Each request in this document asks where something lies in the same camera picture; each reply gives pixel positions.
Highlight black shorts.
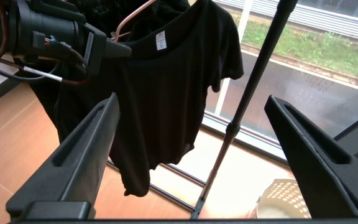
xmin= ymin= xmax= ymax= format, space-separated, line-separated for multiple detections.
xmin=68 ymin=0 xmax=192 ymax=43

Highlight black cable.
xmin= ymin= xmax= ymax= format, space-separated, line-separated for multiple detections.
xmin=0 ymin=54 xmax=90 ymax=85

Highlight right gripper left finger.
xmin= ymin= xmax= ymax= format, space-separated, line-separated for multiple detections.
xmin=4 ymin=92 xmax=120 ymax=218

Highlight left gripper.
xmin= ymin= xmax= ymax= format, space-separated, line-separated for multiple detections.
xmin=9 ymin=0 xmax=132 ymax=76

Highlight black garment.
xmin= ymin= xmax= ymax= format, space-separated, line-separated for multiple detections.
xmin=29 ymin=0 xmax=245 ymax=198

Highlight white laundry basket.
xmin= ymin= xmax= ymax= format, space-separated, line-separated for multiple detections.
xmin=249 ymin=179 xmax=312 ymax=219

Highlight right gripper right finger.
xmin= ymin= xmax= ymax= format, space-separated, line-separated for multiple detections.
xmin=264 ymin=95 xmax=358 ymax=218

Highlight black clothes rack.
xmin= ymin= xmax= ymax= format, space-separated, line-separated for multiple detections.
xmin=107 ymin=0 xmax=300 ymax=220

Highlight pink clothes hanger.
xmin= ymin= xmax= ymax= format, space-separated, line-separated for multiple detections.
xmin=110 ymin=0 xmax=158 ymax=43

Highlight window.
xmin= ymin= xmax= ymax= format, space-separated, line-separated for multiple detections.
xmin=203 ymin=0 xmax=358 ymax=166

